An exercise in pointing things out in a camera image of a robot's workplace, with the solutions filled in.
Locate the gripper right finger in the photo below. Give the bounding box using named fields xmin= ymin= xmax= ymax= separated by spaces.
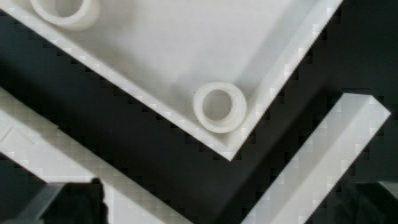
xmin=335 ymin=181 xmax=398 ymax=224

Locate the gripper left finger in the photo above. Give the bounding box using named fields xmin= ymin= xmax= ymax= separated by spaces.
xmin=12 ymin=178 xmax=107 ymax=224

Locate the white square tabletop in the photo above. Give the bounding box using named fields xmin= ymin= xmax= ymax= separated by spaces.
xmin=0 ymin=0 xmax=344 ymax=158

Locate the white U-shaped obstacle fence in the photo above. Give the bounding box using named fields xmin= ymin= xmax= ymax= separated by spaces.
xmin=0 ymin=89 xmax=390 ymax=224

